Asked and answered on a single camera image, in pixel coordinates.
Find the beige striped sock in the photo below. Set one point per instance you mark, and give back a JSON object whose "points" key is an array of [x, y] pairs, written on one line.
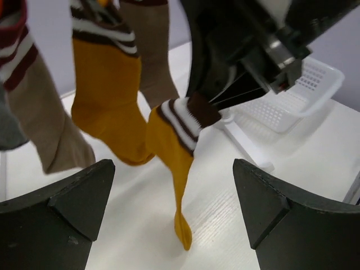
{"points": [[150, 23]]}

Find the white clothes rack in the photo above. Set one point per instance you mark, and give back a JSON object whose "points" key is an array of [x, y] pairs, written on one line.
{"points": [[246, 146]]}

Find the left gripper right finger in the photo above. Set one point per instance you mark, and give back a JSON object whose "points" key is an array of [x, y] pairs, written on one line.
{"points": [[291, 228]]}

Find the yellow sock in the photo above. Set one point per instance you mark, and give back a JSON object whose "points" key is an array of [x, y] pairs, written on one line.
{"points": [[107, 76], [172, 134]]}

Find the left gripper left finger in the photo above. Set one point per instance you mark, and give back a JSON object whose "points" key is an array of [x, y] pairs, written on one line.
{"points": [[54, 227]]}

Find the aluminium rail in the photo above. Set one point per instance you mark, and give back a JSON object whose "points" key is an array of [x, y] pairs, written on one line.
{"points": [[352, 196]]}

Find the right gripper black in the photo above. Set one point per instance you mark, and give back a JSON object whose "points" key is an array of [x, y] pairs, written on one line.
{"points": [[242, 50]]}

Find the white plastic basket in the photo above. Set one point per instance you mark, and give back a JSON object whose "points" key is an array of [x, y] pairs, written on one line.
{"points": [[279, 112]]}

